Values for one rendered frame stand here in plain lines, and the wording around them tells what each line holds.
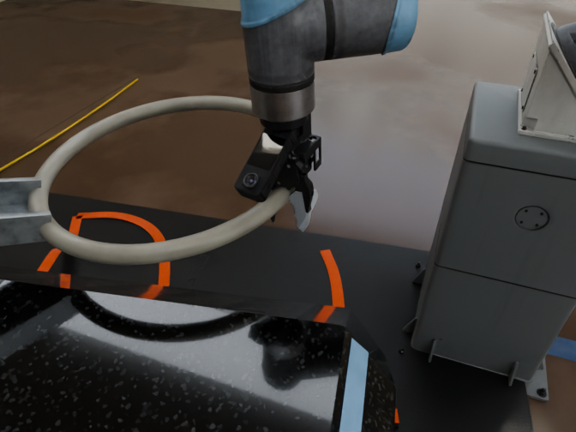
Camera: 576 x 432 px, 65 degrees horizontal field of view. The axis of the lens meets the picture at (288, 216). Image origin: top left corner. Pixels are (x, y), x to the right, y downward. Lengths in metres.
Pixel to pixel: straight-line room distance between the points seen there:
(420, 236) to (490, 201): 0.95
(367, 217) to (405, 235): 0.21
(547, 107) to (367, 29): 0.72
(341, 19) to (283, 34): 0.07
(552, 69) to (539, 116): 0.11
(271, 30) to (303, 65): 0.06
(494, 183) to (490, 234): 0.16
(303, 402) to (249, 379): 0.08
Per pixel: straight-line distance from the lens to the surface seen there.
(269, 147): 0.65
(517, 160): 1.22
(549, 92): 1.23
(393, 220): 2.26
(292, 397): 0.61
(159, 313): 0.71
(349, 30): 0.60
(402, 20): 0.62
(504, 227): 1.33
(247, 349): 0.65
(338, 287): 1.86
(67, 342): 0.73
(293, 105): 0.62
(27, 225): 0.78
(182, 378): 0.64
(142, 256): 0.66
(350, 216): 2.25
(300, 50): 0.59
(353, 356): 0.67
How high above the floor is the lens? 1.38
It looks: 38 degrees down
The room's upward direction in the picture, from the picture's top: straight up
